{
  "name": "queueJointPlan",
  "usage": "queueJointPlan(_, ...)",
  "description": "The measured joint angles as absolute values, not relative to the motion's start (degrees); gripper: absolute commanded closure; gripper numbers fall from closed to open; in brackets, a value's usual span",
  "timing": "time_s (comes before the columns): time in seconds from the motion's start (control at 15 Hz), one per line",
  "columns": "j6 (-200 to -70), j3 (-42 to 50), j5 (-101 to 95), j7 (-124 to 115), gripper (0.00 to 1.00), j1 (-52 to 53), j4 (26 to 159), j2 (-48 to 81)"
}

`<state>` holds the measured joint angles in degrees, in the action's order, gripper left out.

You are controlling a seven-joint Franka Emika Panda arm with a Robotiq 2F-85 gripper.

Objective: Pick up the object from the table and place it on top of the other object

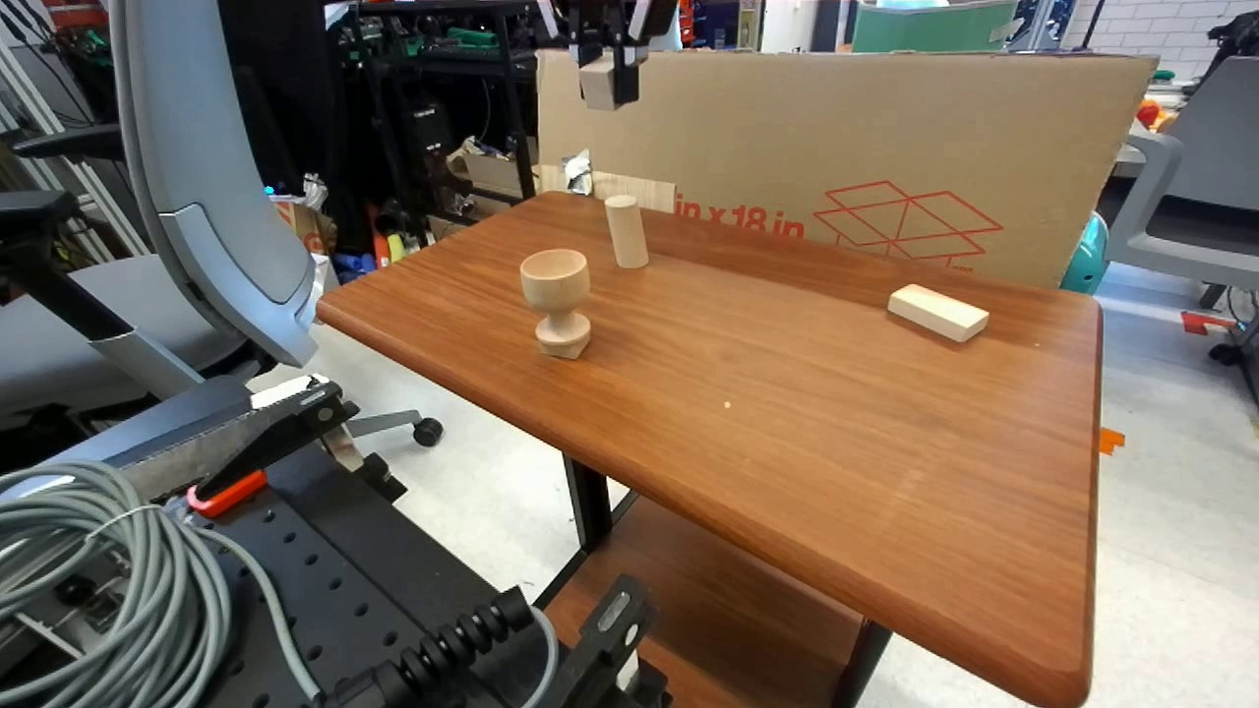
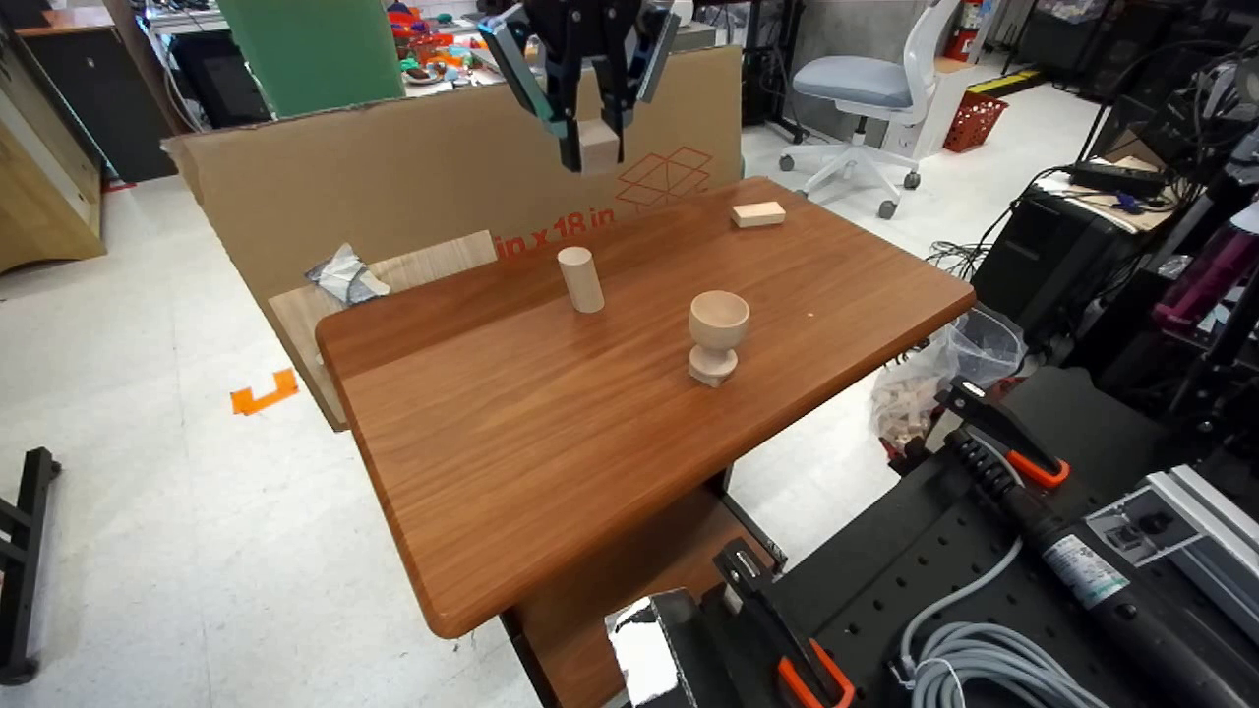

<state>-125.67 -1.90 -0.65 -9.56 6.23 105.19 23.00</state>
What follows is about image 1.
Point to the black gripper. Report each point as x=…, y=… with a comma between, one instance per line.
x=624, y=18

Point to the small light wooden cube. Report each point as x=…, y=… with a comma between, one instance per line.
x=601, y=89

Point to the flat wooden block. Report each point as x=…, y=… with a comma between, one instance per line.
x=644, y=189

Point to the wooden cylinder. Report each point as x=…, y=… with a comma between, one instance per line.
x=627, y=234

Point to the black storage rack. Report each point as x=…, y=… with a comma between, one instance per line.
x=418, y=103

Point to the wooden goblet shaped piece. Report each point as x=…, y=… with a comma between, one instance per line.
x=557, y=298

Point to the cardboard box panel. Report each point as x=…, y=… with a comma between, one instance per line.
x=838, y=161

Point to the green board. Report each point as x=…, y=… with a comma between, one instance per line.
x=935, y=26

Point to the light rectangular wooden block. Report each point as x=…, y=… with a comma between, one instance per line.
x=937, y=314

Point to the grey office chair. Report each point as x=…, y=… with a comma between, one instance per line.
x=197, y=197

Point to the black table leg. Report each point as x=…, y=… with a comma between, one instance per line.
x=858, y=672
x=586, y=507

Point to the orange and black clamp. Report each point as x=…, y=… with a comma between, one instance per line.
x=260, y=453

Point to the wooden lower table shelf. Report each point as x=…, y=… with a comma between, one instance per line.
x=710, y=614

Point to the black perforated base board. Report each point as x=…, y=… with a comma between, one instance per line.
x=338, y=591

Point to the black ribbed connector strip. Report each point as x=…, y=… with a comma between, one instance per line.
x=454, y=644

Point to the grey chair with armrest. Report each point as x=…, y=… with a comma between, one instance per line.
x=1201, y=183

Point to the small orange floor item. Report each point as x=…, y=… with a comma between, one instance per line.
x=1111, y=444

